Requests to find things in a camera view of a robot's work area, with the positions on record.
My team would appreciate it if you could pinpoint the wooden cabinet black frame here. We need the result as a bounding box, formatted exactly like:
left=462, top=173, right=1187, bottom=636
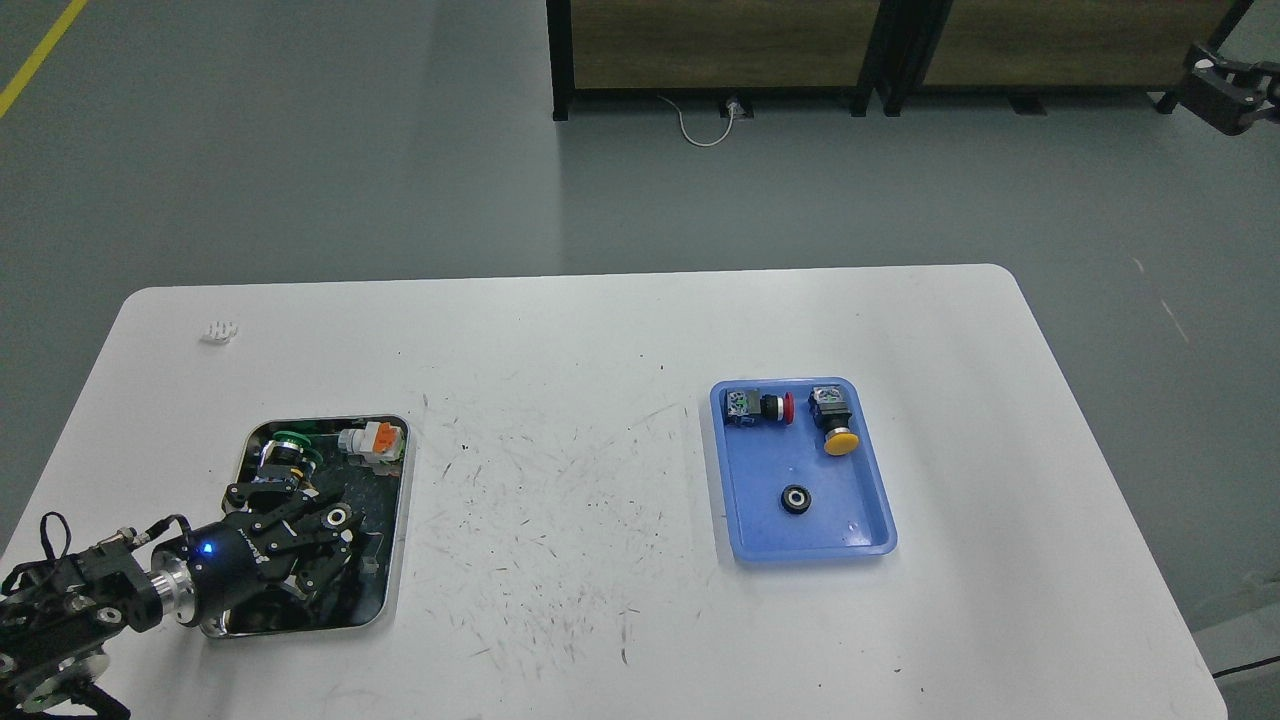
left=877, top=1, right=1252, bottom=117
left=547, top=1, right=901, bottom=122

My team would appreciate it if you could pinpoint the orange white switch module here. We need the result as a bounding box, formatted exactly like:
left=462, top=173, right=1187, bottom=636
left=335, top=421, right=407, bottom=469

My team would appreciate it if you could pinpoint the wooden cabinet black frame right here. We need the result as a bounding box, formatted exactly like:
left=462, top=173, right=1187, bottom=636
left=877, top=1, right=1252, bottom=117

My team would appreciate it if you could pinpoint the small white plastic part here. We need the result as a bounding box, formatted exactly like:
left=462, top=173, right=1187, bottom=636
left=198, top=322, right=239, bottom=346

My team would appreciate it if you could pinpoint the wooden cabinet black frame left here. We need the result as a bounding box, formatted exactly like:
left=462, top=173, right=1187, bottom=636
left=547, top=1, right=901, bottom=122

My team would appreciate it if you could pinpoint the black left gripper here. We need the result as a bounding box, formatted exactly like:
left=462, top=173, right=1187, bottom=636
left=151, top=483, right=365, bottom=626

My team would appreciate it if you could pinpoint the silver metal tray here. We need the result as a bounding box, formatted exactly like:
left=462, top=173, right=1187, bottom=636
left=200, top=415, right=410, bottom=639

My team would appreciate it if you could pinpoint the yellow push button switch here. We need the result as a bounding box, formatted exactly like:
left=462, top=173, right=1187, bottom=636
left=808, top=386, right=861, bottom=457

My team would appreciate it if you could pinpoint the green push button switch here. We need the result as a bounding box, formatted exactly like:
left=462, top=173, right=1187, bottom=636
left=251, top=430, right=323, bottom=492

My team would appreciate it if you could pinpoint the blue plastic tray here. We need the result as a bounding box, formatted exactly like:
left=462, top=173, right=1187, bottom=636
left=709, top=377, right=899, bottom=562

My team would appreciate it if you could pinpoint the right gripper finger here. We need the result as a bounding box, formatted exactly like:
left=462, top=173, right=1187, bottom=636
left=1176, top=44, right=1279, bottom=137

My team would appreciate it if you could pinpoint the red push button switch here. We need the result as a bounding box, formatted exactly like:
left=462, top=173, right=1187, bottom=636
left=721, top=388, right=796, bottom=427

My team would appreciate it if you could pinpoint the white power cable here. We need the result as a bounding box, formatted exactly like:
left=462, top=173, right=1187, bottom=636
left=657, top=94, right=749, bottom=149

